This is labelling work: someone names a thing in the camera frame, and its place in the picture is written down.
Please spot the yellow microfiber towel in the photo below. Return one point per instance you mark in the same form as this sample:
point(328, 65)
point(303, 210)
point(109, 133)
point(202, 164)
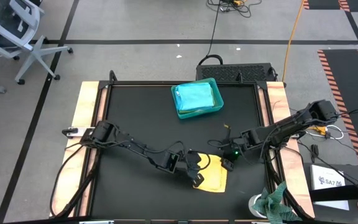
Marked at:
point(213, 177)

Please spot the black perforated computer case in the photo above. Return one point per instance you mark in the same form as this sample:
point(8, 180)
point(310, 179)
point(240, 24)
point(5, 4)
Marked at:
point(235, 73)

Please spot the yellow tape tag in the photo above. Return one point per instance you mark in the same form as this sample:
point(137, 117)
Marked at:
point(226, 126)

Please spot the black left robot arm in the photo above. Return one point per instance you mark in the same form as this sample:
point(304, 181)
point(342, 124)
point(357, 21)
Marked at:
point(129, 144)

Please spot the grey office chair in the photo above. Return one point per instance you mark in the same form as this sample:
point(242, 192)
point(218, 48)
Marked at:
point(11, 28)

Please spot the black striped floor mat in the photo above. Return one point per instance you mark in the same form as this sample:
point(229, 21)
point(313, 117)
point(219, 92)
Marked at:
point(325, 3)
point(350, 93)

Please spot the light blue microfiber towel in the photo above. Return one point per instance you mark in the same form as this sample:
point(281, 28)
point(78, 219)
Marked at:
point(194, 96)

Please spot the teal plastic bin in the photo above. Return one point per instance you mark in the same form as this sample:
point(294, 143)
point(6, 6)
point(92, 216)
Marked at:
point(219, 99)

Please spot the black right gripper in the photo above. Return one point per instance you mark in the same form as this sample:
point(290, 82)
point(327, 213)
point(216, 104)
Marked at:
point(233, 147)

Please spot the black power adapter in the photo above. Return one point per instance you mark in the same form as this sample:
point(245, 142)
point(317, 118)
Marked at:
point(314, 149)

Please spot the white printed paper sign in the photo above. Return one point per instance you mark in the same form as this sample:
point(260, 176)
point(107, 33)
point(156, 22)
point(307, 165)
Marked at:
point(328, 183)

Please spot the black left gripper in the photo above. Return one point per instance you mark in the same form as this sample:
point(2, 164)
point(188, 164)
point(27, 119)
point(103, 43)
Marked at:
point(193, 163)

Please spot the wooden table side board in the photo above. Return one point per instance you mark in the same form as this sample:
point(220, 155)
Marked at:
point(278, 96)
point(70, 168)

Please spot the white plant pot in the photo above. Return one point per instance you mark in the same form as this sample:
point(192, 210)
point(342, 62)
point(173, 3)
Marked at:
point(253, 207)

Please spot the green artificial plant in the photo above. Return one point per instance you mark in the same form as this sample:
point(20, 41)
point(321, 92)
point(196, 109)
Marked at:
point(275, 205)

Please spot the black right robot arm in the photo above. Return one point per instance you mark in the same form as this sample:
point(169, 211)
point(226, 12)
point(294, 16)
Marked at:
point(291, 124)

